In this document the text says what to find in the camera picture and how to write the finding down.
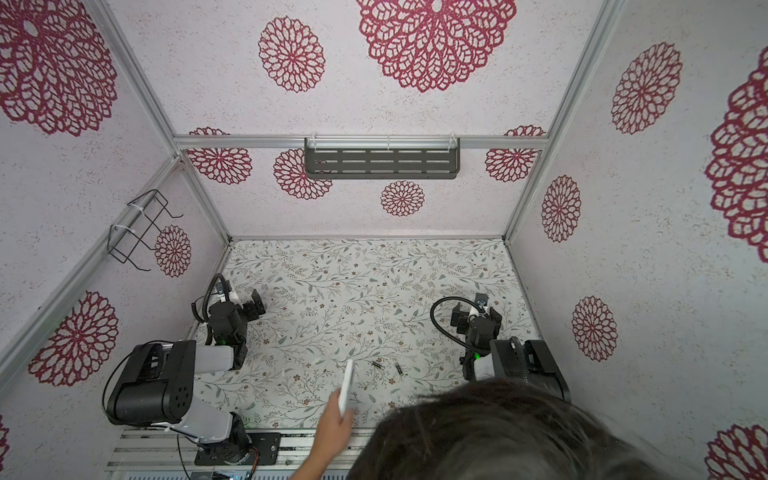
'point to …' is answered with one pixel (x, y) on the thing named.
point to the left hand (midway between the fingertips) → (241, 300)
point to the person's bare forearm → (324, 449)
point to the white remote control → (344, 390)
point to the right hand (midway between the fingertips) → (478, 302)
